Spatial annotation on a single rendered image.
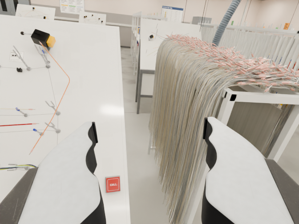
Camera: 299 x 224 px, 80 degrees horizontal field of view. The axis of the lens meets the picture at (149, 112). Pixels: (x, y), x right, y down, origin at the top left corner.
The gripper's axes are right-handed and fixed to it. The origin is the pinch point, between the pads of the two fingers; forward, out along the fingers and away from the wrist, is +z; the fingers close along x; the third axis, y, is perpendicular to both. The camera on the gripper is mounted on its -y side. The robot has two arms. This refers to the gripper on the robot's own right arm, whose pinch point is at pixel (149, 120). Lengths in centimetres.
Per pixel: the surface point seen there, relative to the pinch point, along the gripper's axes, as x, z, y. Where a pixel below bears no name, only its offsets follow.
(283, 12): 692, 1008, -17
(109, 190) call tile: -15, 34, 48
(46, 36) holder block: -39, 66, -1
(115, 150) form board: -14, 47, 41
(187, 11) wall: 238, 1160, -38
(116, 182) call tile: -13, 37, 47
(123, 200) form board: -11, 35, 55
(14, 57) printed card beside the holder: -54, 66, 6
